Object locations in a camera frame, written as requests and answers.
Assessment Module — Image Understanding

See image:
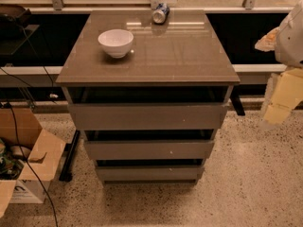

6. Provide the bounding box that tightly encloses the blue white soda can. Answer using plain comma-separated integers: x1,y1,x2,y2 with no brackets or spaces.
152,3,169,25

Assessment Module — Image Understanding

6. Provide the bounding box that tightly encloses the grey top drawer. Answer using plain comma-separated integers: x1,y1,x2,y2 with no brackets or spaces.
68,104,227,131

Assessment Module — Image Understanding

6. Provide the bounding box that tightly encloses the dark device on shelf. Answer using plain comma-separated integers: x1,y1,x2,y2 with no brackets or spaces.
0,4,31,33

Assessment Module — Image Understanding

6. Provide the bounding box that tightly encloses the open cardboard box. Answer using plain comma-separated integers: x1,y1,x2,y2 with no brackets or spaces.
0,109,65,217

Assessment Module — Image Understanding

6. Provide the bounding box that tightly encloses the grey drawer cabinet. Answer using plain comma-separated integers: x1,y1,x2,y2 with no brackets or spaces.
57,10,240,169

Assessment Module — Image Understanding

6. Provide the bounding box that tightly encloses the grey middle drawer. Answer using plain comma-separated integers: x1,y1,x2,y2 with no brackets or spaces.
84,140,214,160

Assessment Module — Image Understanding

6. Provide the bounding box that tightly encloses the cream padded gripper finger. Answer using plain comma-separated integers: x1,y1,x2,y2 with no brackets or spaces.
260,68,303,127

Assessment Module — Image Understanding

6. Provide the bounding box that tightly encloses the grey bottom drawer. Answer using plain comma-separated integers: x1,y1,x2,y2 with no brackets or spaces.
96,166,204,182

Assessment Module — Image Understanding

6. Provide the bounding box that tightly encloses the white ceramic bowl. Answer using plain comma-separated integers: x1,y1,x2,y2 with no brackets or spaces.
98,29,134,59

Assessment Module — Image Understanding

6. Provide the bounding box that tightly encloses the black table leg right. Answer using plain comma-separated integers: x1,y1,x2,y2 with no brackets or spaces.
230,87,245,116

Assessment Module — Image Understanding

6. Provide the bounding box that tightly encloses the black table leg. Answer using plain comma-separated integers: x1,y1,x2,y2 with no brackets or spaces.
230,87,245,116
59,130,80,182

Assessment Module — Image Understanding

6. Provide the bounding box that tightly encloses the black power cable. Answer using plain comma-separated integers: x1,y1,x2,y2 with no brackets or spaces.
0,67,60,227

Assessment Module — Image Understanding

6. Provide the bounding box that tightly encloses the black table leg left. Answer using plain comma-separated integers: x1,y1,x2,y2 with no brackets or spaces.
59,130,80,182

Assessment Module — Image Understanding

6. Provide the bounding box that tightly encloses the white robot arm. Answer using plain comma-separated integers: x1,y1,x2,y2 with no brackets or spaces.
255,0,303,125

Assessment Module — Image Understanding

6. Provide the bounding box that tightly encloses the grey drawer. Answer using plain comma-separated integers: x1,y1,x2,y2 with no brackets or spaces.
68,104,227,131
84,140,214,160
96,166,204,182

